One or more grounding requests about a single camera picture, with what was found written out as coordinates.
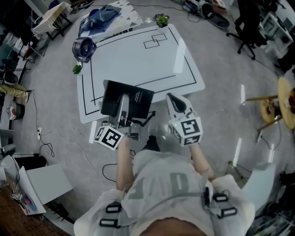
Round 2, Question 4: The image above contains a potted plant with purple flowers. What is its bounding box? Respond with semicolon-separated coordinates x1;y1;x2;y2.
153;13;171;33

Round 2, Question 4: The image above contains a black telephone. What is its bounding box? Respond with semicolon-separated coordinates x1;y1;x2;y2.
100;79;155;120

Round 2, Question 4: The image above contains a person's left forearm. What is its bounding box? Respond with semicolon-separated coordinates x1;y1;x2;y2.
116;135;136;192

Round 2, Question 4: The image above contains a round yellow wooden stool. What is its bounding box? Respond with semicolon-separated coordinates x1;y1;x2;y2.
246;77;295;132

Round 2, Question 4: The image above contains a small table with chequered cloth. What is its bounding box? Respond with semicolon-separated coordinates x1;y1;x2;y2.
32;1;73;41

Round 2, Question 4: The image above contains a dark blue desk fan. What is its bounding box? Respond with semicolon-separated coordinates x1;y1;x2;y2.
72;37;97;63

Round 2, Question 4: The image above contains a white square side table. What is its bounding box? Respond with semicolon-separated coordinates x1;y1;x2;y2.
25;163;74;205

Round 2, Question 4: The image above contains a white table with black lines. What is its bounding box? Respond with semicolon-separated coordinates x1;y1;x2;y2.
77;24;206;125

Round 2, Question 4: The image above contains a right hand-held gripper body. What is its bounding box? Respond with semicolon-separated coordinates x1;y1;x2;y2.
168;108;204;148

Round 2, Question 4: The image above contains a grey oval floor appliance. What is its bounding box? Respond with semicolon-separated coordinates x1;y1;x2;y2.
202;4;230;30

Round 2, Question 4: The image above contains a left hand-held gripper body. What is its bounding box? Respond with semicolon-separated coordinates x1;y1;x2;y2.
94;94;140;152

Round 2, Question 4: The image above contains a person's right forearm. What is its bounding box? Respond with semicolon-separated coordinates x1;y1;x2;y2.
188;143;217;181

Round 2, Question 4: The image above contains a black telephone cord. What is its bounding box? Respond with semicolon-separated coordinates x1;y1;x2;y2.
132;110;157;127

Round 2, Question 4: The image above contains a dark blue cloth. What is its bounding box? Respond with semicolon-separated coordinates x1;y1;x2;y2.
79;5;123;35

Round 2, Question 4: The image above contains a person's shoe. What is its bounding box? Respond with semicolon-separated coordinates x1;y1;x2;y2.
147;123;160;139

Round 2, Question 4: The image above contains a colourful printed paper sheet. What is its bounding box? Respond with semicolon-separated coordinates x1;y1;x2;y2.
18;166;47;216

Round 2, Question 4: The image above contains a black floor cable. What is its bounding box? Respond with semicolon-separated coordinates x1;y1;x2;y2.
32;89;56;158

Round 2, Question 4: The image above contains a triangle patterned cloth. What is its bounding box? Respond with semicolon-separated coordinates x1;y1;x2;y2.
108;0;150;32

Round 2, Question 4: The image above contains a grey chest harness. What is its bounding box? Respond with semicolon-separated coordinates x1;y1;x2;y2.
99;174;238;229

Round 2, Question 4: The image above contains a white curved panel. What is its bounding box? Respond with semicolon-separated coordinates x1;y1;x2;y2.
239;161;277;216

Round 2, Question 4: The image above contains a person's white t-shirt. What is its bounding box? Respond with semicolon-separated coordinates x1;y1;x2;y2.
73;149;256;236

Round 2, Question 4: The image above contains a black office chair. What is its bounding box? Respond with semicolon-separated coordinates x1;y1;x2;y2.
225;0;275;60

